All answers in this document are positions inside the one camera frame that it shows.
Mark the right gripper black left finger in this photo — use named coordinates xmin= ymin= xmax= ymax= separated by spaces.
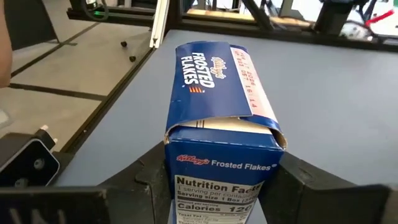
xmin=0 ymin=142 xmax=172 ymax=224

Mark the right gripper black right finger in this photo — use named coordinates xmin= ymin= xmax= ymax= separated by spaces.
xmin=245 ymin=152 xmax=398 ymax=224

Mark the blue Frosted Flakes cereal box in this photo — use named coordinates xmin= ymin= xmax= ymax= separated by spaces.
xmin=164 ymin=40 xmax=289 ymax=224

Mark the person's forearm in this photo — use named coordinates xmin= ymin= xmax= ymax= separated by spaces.
xmin=0 ymin=0 xmax=13 ymax=88

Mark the white aluminium bar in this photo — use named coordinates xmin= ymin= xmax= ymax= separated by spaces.
xmin=149 ymin=0 xmax=171 ymax=49

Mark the dark grey side cart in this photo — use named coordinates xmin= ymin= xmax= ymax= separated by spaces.
xmin=67 ymin=0 xmax=156 ymax=27

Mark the red bar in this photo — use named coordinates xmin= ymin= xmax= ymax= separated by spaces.
xmin=363 ymin=9 xmax=396 ymax=27

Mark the black panel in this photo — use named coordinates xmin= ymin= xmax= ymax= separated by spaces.
xmin=3 ymin=0 xmax=59 ymax=51

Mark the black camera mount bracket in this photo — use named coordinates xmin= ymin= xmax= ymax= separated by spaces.
xmin=0 ymin=124 xmax=60 ymax=188

